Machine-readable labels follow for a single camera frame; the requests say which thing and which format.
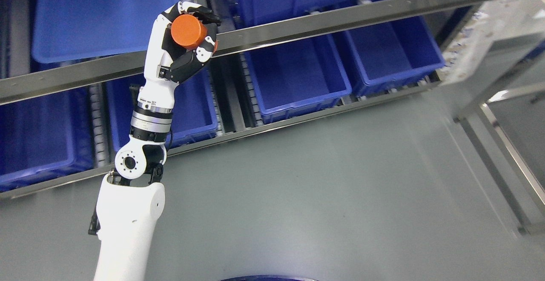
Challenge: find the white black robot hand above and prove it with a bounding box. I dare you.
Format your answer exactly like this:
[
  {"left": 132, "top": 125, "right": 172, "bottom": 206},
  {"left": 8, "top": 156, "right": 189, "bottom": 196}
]
[{"left": 138, "top": 1, "right": 221, "bottom": 113}]

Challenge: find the orange cylindrical capacitor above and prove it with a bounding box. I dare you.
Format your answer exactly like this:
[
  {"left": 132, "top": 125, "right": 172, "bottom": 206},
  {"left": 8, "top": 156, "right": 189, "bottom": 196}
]
[{"left": 170, "top": 14, "right": 217, "bottom": 50}]

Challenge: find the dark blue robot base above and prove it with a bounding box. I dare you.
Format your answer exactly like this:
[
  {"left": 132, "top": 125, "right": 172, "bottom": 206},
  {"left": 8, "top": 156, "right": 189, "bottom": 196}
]
[{"left": 222, "top": 275, "right": 316, "bottom": 281}]

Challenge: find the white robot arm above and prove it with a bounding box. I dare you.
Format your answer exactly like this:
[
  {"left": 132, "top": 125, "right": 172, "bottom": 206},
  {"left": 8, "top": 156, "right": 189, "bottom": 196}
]
[{"left": 89, "top": 81, "right": 176, "bottom": 281}]

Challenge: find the lower blue bin centre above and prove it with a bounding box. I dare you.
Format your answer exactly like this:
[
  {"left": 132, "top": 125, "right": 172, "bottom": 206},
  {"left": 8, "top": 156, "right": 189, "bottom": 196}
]
[{"left": 106, "top": 70, "right": 218, "bottom": 152}]

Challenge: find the shallow blue tray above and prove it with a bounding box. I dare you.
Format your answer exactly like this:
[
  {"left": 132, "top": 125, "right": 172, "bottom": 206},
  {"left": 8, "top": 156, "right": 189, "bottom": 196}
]
[{"left": 32, "top": 0, "right": 178, "bottom": 63}]

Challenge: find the lower blue bin left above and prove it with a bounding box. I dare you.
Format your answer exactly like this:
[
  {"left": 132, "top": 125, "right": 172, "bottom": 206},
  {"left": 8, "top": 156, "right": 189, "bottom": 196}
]
[{"left": 0, "top": 88, "right": 94, "bottom": 192}]

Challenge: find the lower blue bin far right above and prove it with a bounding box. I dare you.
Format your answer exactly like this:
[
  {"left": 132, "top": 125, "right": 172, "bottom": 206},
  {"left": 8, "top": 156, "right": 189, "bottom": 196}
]
[{"left": 332, "top": 16, "right": 445, "bottom": 97}]

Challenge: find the metal shelf front rail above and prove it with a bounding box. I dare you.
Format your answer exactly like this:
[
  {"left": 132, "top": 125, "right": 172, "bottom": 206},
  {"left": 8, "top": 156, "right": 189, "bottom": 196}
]
[{"left": 0, "top": 0, "right": 487, "bottom": 105}]

